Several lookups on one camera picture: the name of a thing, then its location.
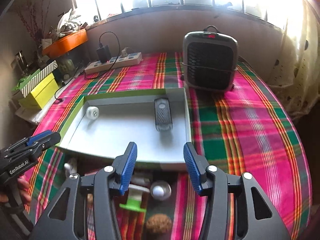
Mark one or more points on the orange planter box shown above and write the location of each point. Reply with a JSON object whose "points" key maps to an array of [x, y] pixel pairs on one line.
{"points": [[65, 44]]}

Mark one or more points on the black mesh device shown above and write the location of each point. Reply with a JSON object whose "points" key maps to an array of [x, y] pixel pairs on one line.
{"points": [[163, 119]]}

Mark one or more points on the brown walnut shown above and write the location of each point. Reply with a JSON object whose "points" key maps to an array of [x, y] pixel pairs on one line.
{"points": [[158, 224]]}

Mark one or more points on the person's left hand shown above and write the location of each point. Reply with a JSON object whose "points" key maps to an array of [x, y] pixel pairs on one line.
{"points": [[23, 186]]}

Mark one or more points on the white green-edged cardboard tray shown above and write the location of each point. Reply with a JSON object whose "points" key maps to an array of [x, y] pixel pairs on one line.
{"points": [[129, 116]]}

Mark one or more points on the grey black portable heater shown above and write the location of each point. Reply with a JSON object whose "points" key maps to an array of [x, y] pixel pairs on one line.
{"points": [[209, 60]]}

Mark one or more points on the white plug adapter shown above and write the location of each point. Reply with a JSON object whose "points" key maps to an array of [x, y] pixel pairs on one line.
{"points": [[126, 51]]}

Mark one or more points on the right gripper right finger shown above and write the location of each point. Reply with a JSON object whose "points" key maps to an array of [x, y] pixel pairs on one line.
{"points": [[196, 166]]}

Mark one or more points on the black charger adapter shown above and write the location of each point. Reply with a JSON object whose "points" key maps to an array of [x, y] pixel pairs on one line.
{"points": [[104, 54]]}

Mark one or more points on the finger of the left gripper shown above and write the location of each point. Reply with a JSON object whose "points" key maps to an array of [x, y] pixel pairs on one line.
{"points": [[38, 137], [47, 142]]}

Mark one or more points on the beige power strip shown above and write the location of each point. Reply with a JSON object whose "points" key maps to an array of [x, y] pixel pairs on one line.
{"points": [[131, 60]]}

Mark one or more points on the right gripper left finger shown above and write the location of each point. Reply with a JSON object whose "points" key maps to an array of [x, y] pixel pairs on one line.
{"points": [[126, 167]]}

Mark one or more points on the cream dotted curtain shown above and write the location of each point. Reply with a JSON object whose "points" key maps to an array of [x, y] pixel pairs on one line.
{"points": [[295, 78]]}

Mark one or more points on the white panda face ball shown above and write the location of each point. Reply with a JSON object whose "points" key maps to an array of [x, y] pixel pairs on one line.
{"points": [[160, 190]]}

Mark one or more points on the white knob stopper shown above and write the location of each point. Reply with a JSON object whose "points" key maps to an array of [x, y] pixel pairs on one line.
{"points": [[70, 167]]}

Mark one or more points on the striped white box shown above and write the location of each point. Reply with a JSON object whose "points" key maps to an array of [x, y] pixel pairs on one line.
{"points": [[27, 84]]}

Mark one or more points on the pink plaid bedspread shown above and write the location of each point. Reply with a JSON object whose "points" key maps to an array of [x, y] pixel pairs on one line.
{"points": [[247, 130]]}

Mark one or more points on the yellow box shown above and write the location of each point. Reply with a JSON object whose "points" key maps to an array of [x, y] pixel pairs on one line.
{"points": [[41, 94]]}

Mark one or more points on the green white spool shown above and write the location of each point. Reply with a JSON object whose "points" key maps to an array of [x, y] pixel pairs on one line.
{"points": [[134, 198]]}

